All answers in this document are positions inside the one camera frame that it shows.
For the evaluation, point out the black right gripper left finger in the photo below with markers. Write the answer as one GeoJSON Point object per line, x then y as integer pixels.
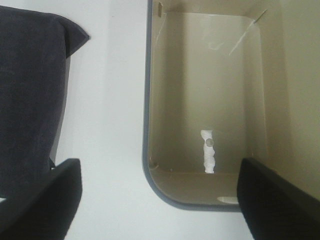
{"type": "Point", "coordinates": [46, 209]}

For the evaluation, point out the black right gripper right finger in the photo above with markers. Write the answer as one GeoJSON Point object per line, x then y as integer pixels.
{"type": "Point", "coordinates": [273, 208]}

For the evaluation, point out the dark grey towel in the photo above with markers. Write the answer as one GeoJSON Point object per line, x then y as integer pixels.
{"type": "Point", "coordinates": [34, 48]}

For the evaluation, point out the white crumpled paper scrap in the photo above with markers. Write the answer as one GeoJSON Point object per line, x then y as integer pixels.
{"type": "Point", "coordinates": [209, 161]}

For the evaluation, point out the beige bin grey rim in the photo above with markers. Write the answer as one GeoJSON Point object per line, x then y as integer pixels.
{"type": "Point", "coordinates": [249, 70]}

